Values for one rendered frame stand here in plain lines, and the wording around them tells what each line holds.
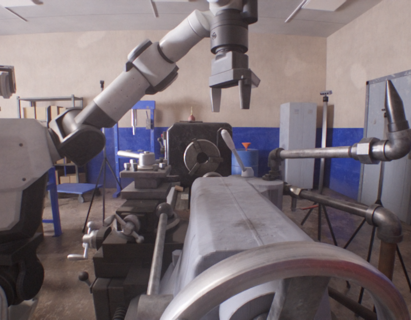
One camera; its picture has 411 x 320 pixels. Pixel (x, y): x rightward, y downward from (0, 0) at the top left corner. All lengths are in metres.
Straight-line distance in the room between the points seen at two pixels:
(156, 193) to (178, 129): 0.99
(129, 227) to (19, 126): 0.37
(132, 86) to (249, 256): 0.57
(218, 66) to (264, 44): 5.08
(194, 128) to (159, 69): 1.15
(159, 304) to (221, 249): 0.13
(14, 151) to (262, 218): 0.53
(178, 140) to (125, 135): 3.55
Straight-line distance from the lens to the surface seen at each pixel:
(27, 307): 0.92
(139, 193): 0.86
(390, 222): 0.42
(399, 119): 0.42
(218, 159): 1.57
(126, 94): 0.67
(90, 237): 0.98
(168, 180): 0.97
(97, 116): 0.67
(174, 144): 1.77
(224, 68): 0.55
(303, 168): 5.17
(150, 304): 0.34
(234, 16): 0.57
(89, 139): 0.67
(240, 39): 0.56
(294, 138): 5.00
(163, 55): 0.67
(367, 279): 0.21
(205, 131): 1.77
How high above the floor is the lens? 1.28
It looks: 7 degrees down
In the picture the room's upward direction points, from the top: straight up
